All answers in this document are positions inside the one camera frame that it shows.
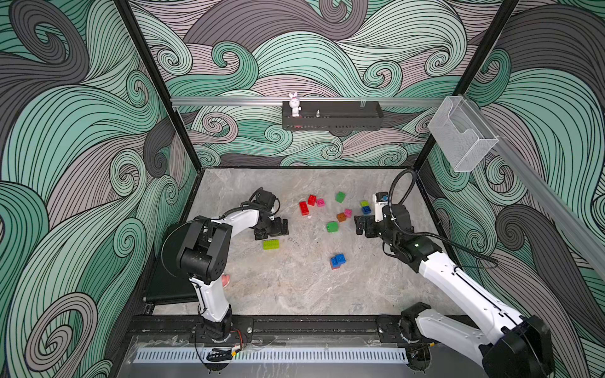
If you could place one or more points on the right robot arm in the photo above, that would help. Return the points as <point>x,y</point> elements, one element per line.
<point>501,340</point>

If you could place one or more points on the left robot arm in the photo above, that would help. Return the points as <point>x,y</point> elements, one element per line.
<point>199,249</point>

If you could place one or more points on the lime green long lego brick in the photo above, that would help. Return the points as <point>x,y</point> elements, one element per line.
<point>272,244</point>

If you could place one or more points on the black wall shelf tray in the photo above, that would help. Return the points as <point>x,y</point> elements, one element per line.
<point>338,117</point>

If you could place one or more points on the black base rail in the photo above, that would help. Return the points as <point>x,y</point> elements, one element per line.
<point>265,328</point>

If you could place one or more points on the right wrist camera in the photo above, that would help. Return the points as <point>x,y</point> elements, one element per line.
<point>380,201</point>

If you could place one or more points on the white slotted cable duct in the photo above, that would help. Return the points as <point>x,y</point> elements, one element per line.
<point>357,355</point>

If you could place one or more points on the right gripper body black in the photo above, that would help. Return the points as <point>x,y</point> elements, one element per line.
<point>372,228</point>

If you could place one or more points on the white rabbit figurine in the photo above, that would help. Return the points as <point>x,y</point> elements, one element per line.
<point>294,103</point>

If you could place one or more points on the pink white small toy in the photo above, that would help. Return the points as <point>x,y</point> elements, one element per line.
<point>225,280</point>

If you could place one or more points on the blue lego brick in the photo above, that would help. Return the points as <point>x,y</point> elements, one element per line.
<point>337,261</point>

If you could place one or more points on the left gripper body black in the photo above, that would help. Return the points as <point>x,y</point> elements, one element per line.
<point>272,228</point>

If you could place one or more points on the clear plastic wall box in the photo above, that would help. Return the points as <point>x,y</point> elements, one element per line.
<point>462,132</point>

